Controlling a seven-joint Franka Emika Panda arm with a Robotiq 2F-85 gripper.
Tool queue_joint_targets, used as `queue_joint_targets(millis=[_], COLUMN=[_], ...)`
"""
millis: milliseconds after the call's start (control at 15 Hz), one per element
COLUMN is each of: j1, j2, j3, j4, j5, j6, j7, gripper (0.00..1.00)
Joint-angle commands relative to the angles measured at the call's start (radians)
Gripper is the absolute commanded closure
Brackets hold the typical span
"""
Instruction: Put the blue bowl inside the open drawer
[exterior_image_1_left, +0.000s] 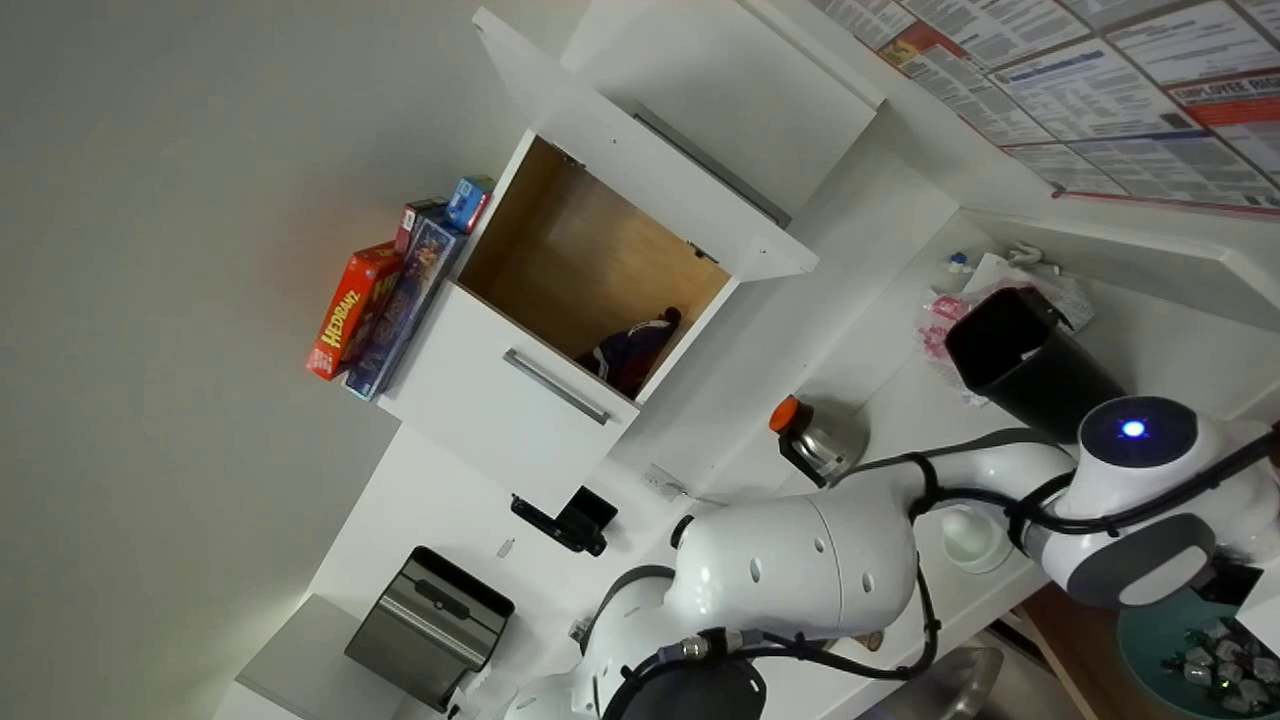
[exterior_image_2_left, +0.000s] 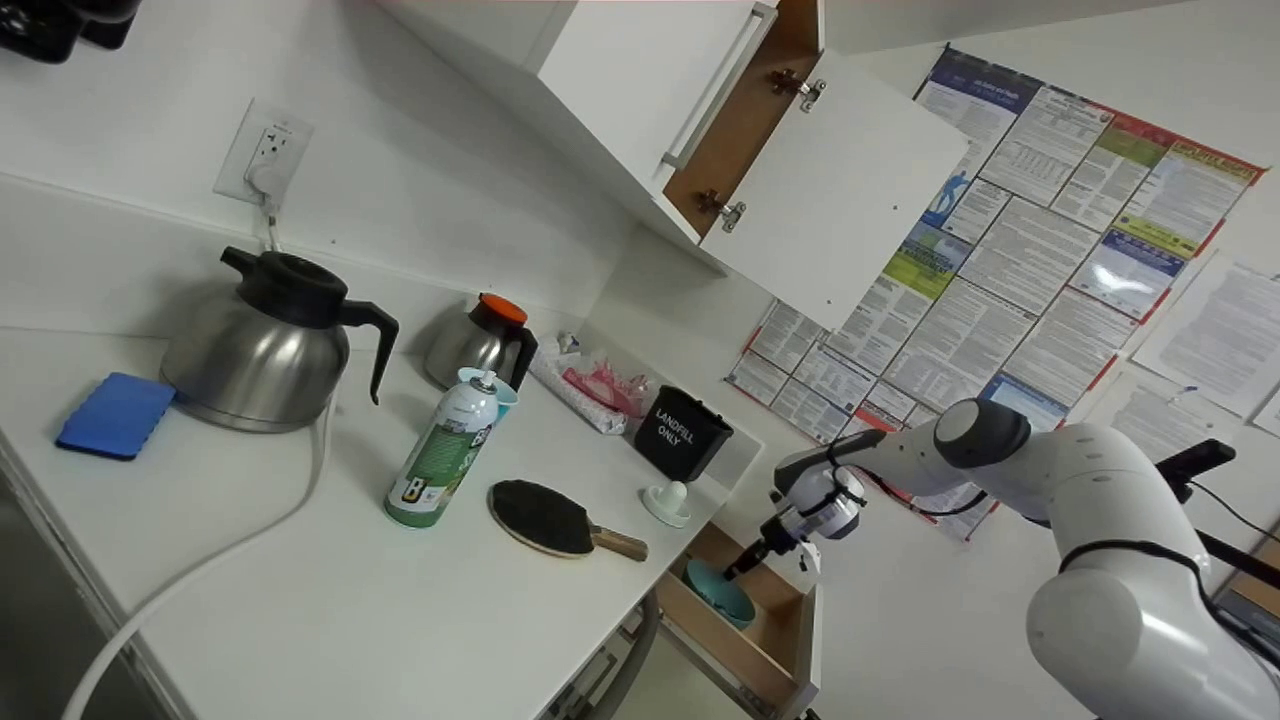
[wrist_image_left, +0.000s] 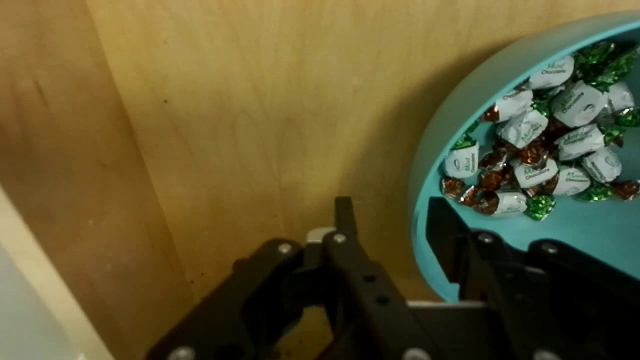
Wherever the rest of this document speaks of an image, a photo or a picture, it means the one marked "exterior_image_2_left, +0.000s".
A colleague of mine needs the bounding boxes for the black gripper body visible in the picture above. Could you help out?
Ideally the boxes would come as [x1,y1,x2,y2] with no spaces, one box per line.
[752,466,873,562]

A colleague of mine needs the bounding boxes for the open drawer wooden inside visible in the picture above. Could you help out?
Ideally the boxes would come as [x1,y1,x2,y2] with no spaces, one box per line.
[655,519,829,720]

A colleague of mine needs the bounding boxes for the white closed drawer front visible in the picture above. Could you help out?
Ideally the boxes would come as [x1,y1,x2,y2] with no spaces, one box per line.
[534,592,665,720]

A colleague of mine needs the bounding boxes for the white open cabinet door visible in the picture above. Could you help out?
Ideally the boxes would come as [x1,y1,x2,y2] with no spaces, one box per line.
[731,54,976,334]

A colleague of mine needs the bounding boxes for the small white cup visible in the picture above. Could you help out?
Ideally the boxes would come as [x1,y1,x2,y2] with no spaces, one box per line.
[639,475,701,527]

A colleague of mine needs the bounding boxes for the black square container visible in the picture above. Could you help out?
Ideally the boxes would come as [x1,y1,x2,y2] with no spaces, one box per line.
[627,384,738,489]

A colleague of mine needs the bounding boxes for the black ping pong paddle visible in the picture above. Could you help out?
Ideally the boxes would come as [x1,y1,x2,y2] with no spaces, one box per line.
[485,475,655,562]

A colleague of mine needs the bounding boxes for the pink packets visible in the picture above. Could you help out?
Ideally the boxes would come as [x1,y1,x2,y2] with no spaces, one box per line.
[556,346,660,424]

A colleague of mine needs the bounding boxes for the metal cabinet hinge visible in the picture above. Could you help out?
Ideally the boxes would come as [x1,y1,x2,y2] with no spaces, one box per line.
[768,69,830,120]
[696,187,752,239]

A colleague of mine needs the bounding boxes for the green bottle white cap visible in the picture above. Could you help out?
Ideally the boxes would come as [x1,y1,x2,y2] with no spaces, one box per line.
[380,364,518,532]

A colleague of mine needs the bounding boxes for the steel carafe orange lid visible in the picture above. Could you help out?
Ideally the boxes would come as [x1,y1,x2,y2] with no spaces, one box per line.
[407,287,545,394]

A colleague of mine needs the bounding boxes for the white paper sheet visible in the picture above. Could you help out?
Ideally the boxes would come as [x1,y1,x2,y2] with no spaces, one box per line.
[1127,252,1280,420]
[1088,355,1213,465]

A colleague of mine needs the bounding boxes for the white upper cabinet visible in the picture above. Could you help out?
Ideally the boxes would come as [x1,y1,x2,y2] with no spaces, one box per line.
[377,0,830,252]

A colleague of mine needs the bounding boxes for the steel carafe black lid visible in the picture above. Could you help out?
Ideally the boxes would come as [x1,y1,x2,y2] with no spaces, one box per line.
[156,245,405,438]

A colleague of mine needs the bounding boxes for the blue sponge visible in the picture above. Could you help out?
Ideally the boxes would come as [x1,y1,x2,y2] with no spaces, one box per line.
[51,366,181,465]

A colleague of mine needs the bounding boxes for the steel sink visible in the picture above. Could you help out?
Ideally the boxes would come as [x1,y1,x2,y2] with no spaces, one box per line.
[0,432,198,720]

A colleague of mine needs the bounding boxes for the black appliance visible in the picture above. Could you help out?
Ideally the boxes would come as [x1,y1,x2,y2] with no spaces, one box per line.
[0,0,147,69]

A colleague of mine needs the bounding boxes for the wall poster red border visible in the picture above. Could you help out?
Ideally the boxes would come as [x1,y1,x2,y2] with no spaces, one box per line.
[722,214,1150,544]

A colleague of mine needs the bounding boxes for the silver cabinet handle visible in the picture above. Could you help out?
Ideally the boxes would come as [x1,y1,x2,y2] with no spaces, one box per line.
[660,0,785,174]

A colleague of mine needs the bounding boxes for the white power cable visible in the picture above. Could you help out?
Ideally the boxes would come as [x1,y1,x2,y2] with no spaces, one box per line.
[56,155,341,720]

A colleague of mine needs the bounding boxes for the wall poster colourful header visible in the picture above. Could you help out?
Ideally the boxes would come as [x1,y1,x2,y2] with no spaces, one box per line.
[880,40,1268,330]

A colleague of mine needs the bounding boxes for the white wall outlet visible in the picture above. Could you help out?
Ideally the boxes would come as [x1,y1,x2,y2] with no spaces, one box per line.
[210,95,320,213]

